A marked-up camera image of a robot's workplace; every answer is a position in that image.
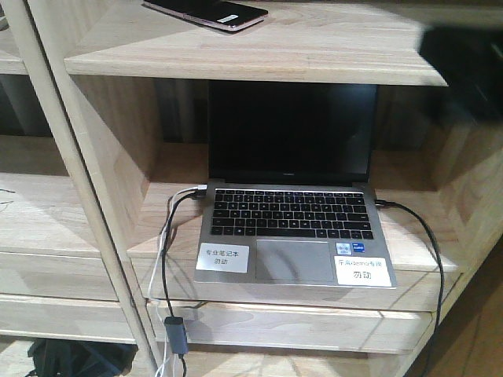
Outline black foldable smartphone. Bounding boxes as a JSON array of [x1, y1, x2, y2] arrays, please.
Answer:
[[143, 0, 269, 32]]

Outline black laptop cable right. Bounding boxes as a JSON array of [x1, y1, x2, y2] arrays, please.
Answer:
[[373, 199, 445, 377]]

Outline grey cable adapter dongle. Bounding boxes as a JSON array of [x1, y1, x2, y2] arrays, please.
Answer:
[[163, 316, 189, 357]]

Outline black bag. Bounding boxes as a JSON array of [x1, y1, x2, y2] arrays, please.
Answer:
[[28, 339, 138, 376]]

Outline white laptop cable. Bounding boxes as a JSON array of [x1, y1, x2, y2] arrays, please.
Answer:
[[148, 184, 207, 377]]

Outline black laptop cable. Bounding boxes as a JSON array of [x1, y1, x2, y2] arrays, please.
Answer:
[[373, 199, 445, 377], [160, 192, 207, 377]]

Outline light wooden shelf unit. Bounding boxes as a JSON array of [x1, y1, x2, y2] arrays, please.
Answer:
[[1, 1, 502, 376]]

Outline silver laptop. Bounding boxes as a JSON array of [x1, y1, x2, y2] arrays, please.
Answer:
[[195, 80, 397, 288]]

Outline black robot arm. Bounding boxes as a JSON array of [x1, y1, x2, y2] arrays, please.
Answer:
[[418, 26, 502, 122]]

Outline black laptop cable left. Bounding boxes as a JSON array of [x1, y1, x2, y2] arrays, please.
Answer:
[[160, 192, 207, 377]]

